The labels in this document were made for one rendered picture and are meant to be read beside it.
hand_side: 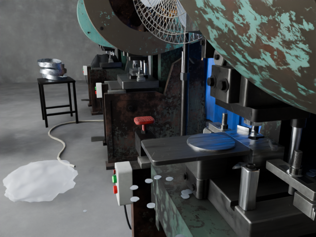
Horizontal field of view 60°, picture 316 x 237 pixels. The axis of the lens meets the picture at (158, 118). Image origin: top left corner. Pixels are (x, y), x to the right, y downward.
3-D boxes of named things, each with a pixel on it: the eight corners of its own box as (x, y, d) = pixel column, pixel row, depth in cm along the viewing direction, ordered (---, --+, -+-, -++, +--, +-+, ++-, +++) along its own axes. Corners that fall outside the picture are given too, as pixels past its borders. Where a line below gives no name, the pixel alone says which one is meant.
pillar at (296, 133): (291, 165, 69) (299, 111, 65) (285, 161, 71) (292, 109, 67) (298, 164, 69) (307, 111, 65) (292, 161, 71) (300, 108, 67)
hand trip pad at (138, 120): (137, 141, 98) (136, 121, 96) (133, 136, 104) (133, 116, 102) (155, 139, 100) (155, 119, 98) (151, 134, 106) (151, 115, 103)
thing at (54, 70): (45, 128, 329) (36, 60, 306) (41, 118, 367) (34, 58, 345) (79, 123, 346) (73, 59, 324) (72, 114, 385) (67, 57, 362)
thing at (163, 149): (153, 212, 64) (153, 159, 60) (140, 183, 77) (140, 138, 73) (247, 196, 71) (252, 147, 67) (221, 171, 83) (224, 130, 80)
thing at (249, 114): (252, 133, 62) (255, 109, 60) (212, 111, 80) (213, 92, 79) (311, 127, 66) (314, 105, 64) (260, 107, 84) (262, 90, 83)
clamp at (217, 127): (225, 152, 84) (228, 120, 81) (202, 134, 99) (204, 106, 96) (243, 150, 85) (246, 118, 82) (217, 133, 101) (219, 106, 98)
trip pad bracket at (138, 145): (141, 187, 100) (140, 136, 94) (136, 175, 109) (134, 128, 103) (157, 185, 101) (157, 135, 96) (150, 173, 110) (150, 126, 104)
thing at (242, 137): (251, 167, 68) (253, 150, 66) (222, 145, 81) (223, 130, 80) (282, 162, 70) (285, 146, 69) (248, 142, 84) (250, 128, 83)
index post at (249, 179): (244, 211, 55) (248, 168, 53) (236, 203, 58) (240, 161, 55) (256, 209, 56) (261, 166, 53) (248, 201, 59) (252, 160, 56)
